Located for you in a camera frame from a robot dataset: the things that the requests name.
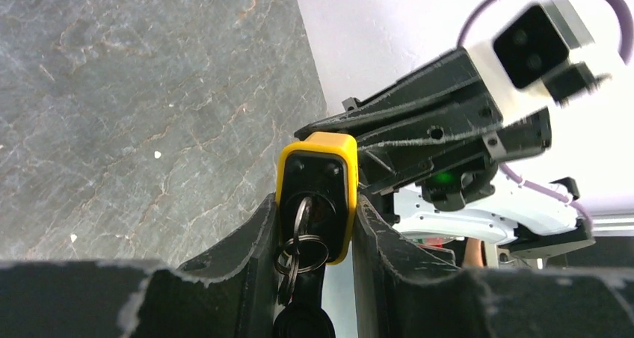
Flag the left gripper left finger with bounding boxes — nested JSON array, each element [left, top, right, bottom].
[[1, 195, 277, 337]]

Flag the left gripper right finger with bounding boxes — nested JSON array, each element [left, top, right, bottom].
[[353, 196, 633, 337]]

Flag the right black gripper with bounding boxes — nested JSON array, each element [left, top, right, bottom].
[[295, 47, 552, 195]]

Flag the yellow black padlock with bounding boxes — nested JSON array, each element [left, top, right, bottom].
[[272, 131, 360, 338]]

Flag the right aluminium frame rail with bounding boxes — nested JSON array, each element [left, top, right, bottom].
[[592, 213, 634, 237]]

